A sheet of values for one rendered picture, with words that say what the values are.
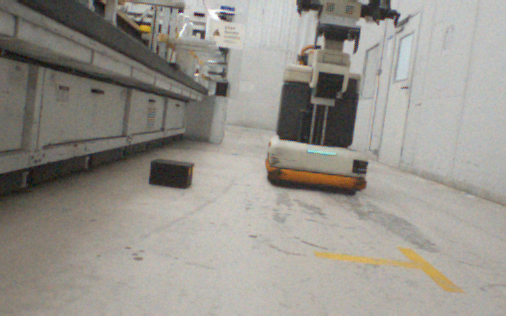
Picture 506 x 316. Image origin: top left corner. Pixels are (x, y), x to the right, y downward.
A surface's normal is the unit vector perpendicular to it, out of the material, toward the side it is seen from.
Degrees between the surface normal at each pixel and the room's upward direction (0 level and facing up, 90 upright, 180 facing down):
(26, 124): 90
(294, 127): 90
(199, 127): 90
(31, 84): 90
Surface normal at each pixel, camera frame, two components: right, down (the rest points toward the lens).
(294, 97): 0.04, 0.06
